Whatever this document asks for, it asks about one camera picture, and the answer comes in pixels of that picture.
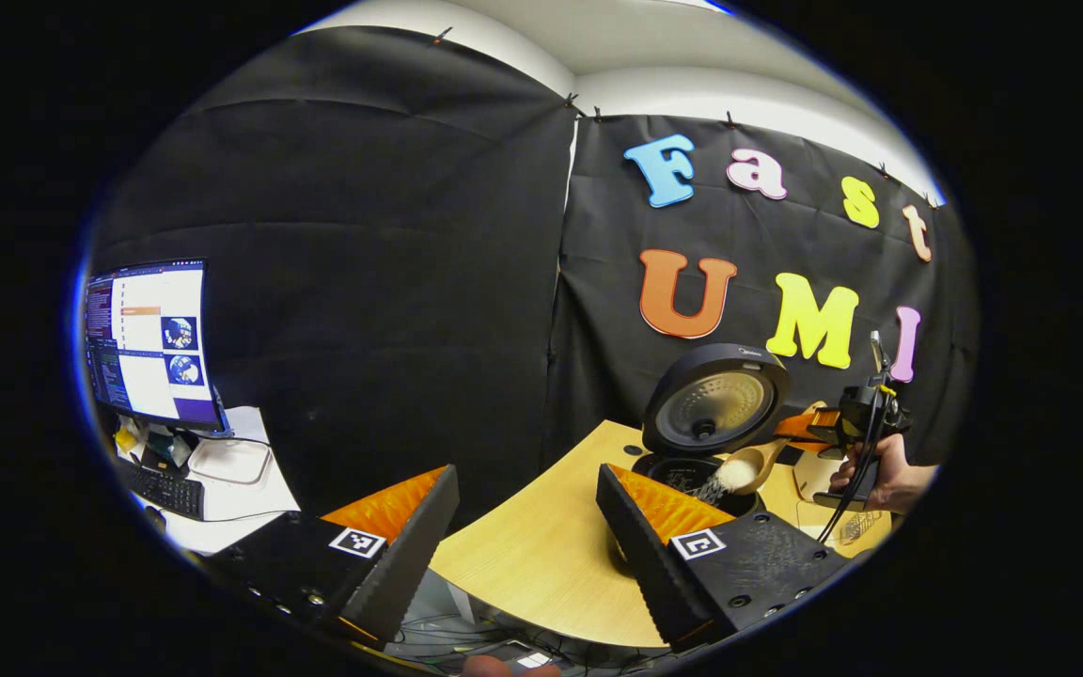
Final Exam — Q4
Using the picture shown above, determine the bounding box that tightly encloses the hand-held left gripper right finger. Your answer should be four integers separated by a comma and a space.
595, 464, 857, 656

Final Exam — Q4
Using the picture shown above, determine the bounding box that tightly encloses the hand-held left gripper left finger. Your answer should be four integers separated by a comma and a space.
208, 464, 461, 650

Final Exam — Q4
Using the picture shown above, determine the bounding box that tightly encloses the dark grey rice cooker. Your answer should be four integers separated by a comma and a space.
631, 343, 792, 527

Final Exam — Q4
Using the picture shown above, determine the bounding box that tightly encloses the white flat tray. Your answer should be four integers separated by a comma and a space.
186, 437, 272, 486

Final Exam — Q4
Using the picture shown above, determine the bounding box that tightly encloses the black keyboard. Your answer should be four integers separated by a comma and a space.
118, 458, 206, 521

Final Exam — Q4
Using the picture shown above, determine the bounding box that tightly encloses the black backdrop cloth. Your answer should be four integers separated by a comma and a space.
90, 26, 980, 527

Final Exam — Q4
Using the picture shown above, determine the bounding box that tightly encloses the computer monitor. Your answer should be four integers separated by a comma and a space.
83, 259, 228, 433

